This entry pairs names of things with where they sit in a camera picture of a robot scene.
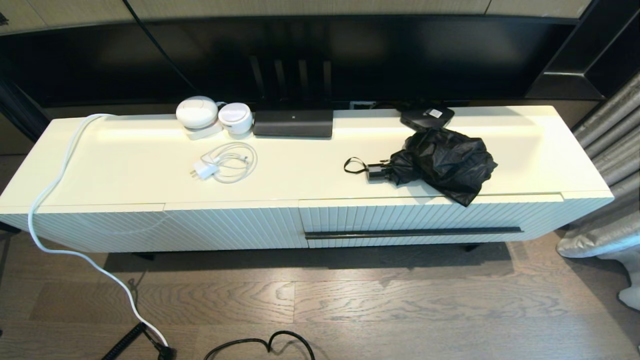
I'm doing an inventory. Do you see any white fluted drawer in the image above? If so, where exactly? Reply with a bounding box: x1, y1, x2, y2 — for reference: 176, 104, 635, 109
299, 194, 565, 249

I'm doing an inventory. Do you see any black umbrella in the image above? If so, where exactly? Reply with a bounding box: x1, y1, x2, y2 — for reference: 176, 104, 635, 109
343, 127, 499, 208

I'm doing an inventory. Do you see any white tv cabinet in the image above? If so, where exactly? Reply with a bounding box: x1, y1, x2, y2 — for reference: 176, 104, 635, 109
0, 104, 616, 253

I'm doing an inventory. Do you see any black router with antennas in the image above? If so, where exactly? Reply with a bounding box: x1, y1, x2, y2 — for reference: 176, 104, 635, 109
248, 54, 334, 138

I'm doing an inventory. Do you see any small white round device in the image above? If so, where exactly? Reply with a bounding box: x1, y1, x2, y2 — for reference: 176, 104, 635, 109
218, 102, 253, 135

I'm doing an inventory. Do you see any white charger adapter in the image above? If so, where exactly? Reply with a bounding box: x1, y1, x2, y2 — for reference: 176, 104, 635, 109
189, 160, 220, 181

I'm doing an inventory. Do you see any small black set-top box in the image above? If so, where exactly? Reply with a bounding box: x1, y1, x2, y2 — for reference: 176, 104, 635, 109
400, 105, 456, 132

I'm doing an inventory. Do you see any large white round device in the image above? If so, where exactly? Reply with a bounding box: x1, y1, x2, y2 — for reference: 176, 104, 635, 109
175, 95, 224, 141

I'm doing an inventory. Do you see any black television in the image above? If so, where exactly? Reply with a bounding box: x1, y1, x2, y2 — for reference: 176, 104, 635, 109
0, 12, 593, 108

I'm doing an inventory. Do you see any black power plug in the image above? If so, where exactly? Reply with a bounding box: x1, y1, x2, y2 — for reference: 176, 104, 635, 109
142, 327, 177, 360

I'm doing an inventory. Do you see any dark grey curtain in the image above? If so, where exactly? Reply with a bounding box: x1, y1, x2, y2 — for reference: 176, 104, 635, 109
0, 75, 51, 143

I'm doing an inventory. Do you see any black shelf unit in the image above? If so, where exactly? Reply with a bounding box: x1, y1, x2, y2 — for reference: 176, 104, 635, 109
525, 0, 640, 101

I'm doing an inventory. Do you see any thin white charging cable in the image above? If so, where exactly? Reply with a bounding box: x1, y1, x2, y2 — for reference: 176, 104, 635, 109
200, 141, 258, 184

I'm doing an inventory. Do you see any black floor cable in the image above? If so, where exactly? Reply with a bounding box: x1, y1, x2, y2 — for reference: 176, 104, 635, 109
203, 330, 316, 360

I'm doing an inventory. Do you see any thin black wall cable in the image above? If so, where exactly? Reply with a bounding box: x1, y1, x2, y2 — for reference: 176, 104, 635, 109
122, 0, 198, 93

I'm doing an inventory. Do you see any black coiled cable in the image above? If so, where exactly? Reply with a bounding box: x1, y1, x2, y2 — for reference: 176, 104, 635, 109
101, 321, 148, 360

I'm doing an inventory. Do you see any thick white power cord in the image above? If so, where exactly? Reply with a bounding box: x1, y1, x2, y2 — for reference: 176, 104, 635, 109
27, 113, 168, 348

